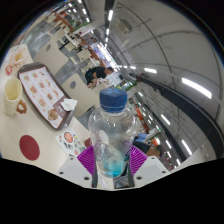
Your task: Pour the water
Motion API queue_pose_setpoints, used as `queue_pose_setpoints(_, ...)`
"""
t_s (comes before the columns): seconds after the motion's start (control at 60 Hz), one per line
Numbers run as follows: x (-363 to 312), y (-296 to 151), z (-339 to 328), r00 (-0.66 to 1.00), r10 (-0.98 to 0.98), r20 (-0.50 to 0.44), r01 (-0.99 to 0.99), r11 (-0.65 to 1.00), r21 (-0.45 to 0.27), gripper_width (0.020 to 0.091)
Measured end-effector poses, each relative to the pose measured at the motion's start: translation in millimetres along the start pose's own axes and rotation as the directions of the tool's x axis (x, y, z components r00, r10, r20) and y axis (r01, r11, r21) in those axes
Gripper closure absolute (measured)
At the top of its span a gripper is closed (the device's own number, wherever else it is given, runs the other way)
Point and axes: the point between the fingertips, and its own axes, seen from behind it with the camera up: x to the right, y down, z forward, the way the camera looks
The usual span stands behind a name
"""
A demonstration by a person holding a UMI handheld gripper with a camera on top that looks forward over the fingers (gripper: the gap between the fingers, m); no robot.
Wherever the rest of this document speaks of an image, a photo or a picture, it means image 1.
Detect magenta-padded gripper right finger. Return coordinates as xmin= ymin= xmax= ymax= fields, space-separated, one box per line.
xmin=127 ymin=144 xmax=169 ymax=189

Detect brown tray with paper liner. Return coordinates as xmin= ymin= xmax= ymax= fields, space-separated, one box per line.
xmin=17 ymin=62 xmax=77 ymax=131

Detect crumpled white napkin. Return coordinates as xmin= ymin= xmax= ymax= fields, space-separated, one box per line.
xmin=59 ymin=98 xmax=78 ymax=112

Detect clear blue-capped plastic bottle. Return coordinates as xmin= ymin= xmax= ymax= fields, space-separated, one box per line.
xmin=87 ymin=87 xmax=138 ymax=189

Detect clear plastic food bag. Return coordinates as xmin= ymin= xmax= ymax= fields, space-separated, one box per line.
xmin=4 ymin=46 xmax=29 ymax=76

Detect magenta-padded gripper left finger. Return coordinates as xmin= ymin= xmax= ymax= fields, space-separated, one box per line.
xmin=54 ymin=143 xmax=98 ymax=189

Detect cream mug with brown handle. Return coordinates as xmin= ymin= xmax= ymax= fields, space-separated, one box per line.
xmin=3 ymin=77 xmax=28 ymax=117

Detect red sauce packet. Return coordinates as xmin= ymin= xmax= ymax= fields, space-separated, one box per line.
xmin=4 ymin=64 xmax=14 ymax=76

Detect person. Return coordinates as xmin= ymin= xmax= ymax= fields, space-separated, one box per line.
xmin=84 ymin=65 xmax=115 ymax=89
xmin=132 ymin=133 xmax=163 ymax=158

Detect group of beige chairs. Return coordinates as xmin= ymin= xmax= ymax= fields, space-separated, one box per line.
xmin=46 ymin=13 xmax=93 ymax=63

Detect printed paper flyer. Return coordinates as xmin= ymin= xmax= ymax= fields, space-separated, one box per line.
xmin=54 ymin=127 xmax=87 ymax=158

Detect flat round red coaster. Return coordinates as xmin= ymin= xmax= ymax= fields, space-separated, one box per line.
xmin=18 ymin=134 xmax=41 ymax=162

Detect ceiling strip lights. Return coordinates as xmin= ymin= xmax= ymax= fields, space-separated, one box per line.
xmin=63 ymin=0 xmax=214 ymax=168

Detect ceiling air conditioner unit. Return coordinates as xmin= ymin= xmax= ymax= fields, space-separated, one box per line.
xmin=115 ymin=18 xmax=133 ymax=35

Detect beige dining chair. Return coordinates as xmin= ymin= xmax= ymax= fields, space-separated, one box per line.
xmin=60 ymin=72 xmax=101 ymax=118
xmin=33 ymin=39 xmax=69 ymax=76

